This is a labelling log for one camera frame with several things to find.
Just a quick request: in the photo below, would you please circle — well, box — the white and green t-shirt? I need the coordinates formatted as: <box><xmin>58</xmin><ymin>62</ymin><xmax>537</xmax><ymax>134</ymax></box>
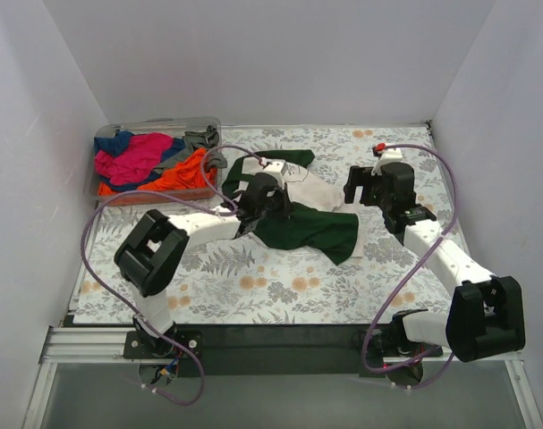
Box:
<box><xmin>220</xmin><ymin>148</ymin><xmax>367</xmax><ymax>267</ymax></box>

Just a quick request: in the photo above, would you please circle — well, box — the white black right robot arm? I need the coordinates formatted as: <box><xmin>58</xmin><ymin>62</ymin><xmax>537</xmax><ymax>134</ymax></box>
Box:
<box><xmin>344</xmin><ymin>162</ymin><xmax>526</xmax><ymax>362</ymax></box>

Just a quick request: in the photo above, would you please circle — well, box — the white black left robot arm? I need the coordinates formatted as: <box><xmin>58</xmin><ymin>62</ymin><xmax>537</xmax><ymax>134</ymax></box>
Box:
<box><xmin>115</xmin><ymin>168</ymin><xmax>292</xmax><ymax>358</ymax></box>

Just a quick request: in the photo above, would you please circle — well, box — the floral patterned table mat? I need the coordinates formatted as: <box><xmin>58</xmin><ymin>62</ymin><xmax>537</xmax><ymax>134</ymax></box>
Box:
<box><xmin>70</xmin><ymin>126</ymin><xmax>452</xmax><ymax>324</ymax></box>

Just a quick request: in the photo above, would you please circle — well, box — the orange t-shirt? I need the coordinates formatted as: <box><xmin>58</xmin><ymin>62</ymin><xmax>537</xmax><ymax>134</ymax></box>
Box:
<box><xmin>95</xmin><ymin>149</ymin><xmax>216</xmax><ymax>196</ymax></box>

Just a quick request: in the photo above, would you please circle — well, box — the grey t-shirt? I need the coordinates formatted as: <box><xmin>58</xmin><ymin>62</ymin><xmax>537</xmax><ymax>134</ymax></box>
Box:
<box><xmin>152</xmin><ymin>125</ymin><xmax>220</xmax><ymax>175</ymax></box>

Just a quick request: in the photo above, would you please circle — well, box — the clear plastic bin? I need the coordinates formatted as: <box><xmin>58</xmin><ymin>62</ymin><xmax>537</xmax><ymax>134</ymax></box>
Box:
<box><xmin>84</xmin><ymin>116</ymin><xmax>227</xmax><ymax>205</ymax></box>

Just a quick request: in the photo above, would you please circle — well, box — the pink t-shirt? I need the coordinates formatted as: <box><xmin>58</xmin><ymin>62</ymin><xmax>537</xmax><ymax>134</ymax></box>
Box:
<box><xmin>94</xmin><ymin>132</ymin><xmax>175</xmax><ymax>187</ymax></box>

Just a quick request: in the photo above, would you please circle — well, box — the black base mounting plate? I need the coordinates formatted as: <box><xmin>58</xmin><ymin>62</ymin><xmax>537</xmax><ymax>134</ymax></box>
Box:
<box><xmin>123</xmin><ymin>324</ymin><xmax>432</xmax><ymax>377</ymax></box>

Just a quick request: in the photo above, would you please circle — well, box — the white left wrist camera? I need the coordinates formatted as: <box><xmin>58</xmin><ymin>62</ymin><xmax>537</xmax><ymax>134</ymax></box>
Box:
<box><xmin>259</xmin><ymin>158</ymin><xmax>288</xmax><ymax>188</ymax></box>

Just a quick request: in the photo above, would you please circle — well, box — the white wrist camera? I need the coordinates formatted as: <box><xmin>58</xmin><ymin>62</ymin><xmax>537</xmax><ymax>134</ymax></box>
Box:
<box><xmin>371</xmin><ymin>143</ymin><xmax>403</xmax><ymax>175</ymax></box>
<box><xmin>259</xmin><ymin>158</ymin><xmax>288</xmax><ymax>188</ymax></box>

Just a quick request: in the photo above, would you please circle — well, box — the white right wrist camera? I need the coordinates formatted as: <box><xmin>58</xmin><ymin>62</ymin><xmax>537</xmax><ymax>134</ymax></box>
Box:
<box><xmin>371</xmin><ymin>143</ymin><xmax>403</xmax><ymax>175</ymax></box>

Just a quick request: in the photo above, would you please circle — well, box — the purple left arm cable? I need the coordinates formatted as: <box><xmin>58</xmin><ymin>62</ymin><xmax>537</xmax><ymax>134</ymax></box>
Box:
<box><xmin>81</xmin><ymin>145</ymin><xmax>272</xmax><ymax>407</ymax></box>

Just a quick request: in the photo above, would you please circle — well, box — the aluminium frame rail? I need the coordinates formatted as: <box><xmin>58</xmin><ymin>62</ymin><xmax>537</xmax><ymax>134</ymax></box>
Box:
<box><xmin>40</xmin><ymin>325</ymin><xmax>133</xmax><ymax>364</ymax></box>

